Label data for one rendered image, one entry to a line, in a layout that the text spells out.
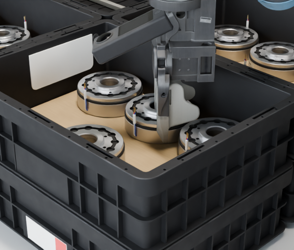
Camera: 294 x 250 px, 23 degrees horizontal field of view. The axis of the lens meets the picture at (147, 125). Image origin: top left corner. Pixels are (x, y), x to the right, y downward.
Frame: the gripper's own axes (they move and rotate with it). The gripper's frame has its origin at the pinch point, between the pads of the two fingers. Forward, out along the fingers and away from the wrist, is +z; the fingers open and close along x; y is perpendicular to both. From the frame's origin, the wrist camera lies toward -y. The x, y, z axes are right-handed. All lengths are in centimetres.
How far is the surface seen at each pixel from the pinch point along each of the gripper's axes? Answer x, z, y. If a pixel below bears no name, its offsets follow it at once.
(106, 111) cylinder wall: 6.4, 0.9, -7.7
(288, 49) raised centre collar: 22.9, -1.7, 23.7
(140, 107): 3.4, -1.3, -2.6
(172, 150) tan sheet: -3.6, 1.9, 1.7
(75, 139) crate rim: -17.1, -8.1, -11.0
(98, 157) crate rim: -21.0, -7.9, -8.3
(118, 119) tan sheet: 5.7, 1.9, -5.8
